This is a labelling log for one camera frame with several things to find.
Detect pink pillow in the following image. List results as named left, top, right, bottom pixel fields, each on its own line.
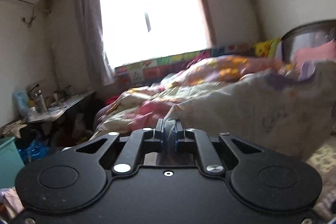
left=294, top=40, right=335, bottom=68

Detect grey curtain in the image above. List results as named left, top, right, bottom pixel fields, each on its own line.
left=75, top=0, right=114, bottom=88

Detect white floral garment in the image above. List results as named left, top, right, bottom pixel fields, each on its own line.
left=165, top=60, right=335, bottom=160

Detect dark wooden headboard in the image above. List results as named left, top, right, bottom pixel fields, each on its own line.
left=281, top=19, right=336, bottom=63

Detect floral pink yellow quilt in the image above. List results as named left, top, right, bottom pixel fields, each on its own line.
left=93, top=55, right=294, bottom=138

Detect Mickey Mouse bed blanket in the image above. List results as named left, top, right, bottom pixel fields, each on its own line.
left=307, top=144, right=335, bottom=221

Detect yellow plush toy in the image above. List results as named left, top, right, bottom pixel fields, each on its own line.
left=252, top=38, right=281, bottom=59

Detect teal storage bin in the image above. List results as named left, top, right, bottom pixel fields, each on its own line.
left=0, top=137, right=25, bottom=189

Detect colourful foam play mat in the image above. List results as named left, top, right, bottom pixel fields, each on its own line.
left=115, top=44, right=254, bottom=89

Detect cluttered side desk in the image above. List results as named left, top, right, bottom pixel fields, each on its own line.
left=19, top=91, right=96, bottom=147

